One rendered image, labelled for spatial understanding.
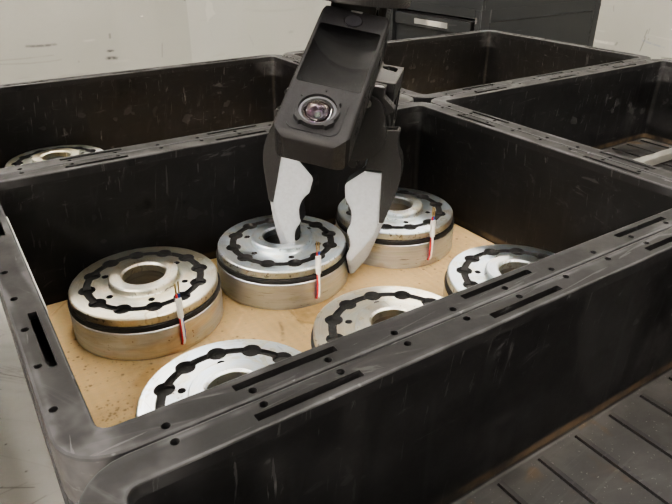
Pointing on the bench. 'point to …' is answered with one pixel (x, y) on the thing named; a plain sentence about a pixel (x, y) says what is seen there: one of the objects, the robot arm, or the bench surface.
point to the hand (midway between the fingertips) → (321, 256)
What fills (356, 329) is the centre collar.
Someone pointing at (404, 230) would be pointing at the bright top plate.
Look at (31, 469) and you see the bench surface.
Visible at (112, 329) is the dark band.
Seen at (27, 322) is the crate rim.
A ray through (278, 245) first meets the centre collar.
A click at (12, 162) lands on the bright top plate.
